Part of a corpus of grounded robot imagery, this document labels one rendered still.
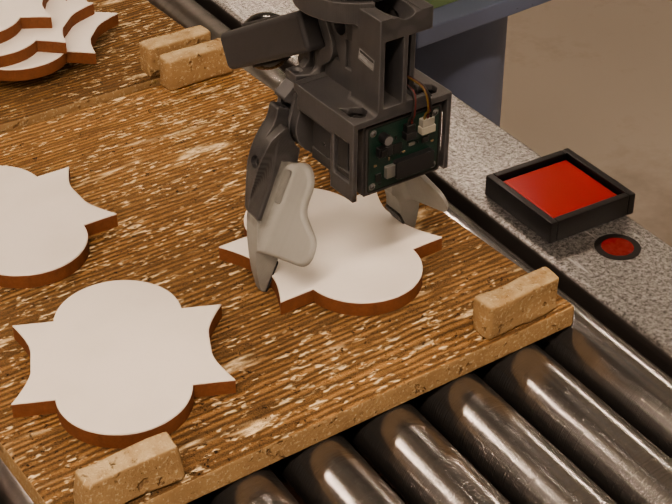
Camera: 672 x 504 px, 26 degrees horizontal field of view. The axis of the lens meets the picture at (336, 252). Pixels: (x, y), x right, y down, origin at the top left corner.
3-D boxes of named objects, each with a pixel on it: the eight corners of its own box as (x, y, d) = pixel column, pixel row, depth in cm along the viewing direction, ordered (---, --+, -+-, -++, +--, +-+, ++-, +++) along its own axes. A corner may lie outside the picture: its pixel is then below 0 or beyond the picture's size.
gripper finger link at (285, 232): (266, 324, 88) (325, 187, 85) (216, 276, 91) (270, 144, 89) (305, 327, 90) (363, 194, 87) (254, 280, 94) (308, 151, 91)
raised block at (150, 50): (203, 52, 120) (201, 22, 119) (214, 60, 119) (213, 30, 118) (139, 71, 118) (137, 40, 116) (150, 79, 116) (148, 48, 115)
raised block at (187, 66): (223, 65, 119) (221, 34, 117) (234, 74, 117) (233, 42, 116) (158, 85, 116) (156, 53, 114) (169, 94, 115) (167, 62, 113)
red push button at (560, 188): (564, 174, 108) (566, 158, 108) (617, 211, 104) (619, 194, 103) (499, 196, 106) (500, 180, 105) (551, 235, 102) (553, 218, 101)
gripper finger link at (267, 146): (239, 217, 88) (294, 85, 85) (226, 205, 89) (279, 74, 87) (297, 225, 91) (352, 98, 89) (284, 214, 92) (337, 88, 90)
